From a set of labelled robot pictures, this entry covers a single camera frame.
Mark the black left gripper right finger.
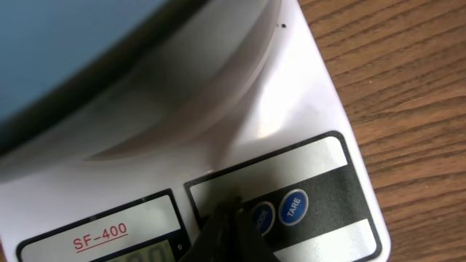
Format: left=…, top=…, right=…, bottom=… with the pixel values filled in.
left=232, top=198, right=280, bottom=262

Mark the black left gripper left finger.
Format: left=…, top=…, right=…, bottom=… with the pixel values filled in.
left=180, top=202, right=233, bottom=262

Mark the white digital kitchen scale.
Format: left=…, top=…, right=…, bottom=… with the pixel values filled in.
left=1, top=0, right=391, bottom=261

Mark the blue metal bowl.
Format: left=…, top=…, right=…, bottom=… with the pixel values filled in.
left=0, top=0, right=208, bottom=156

